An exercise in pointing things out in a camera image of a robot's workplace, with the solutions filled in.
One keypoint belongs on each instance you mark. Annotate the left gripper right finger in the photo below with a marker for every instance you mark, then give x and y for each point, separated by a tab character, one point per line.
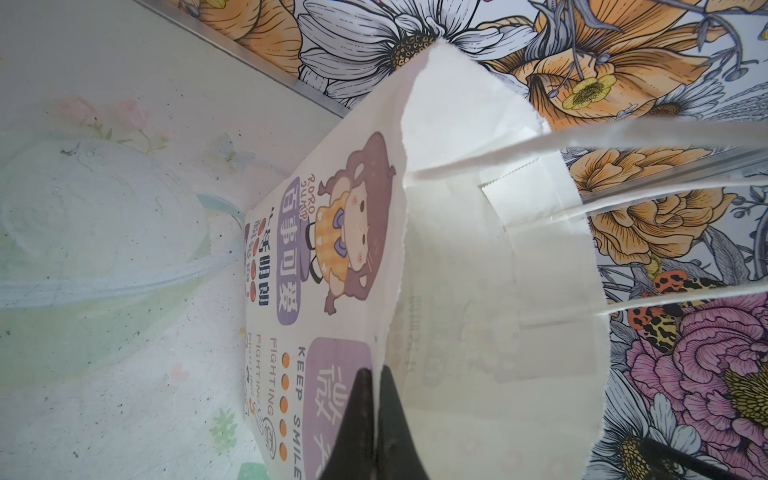
396	454

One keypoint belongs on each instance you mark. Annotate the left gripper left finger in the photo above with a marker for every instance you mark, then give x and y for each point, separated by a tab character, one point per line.
353	453

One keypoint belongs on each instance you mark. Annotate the white patterned paper bag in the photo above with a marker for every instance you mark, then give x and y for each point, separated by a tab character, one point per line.
588	303

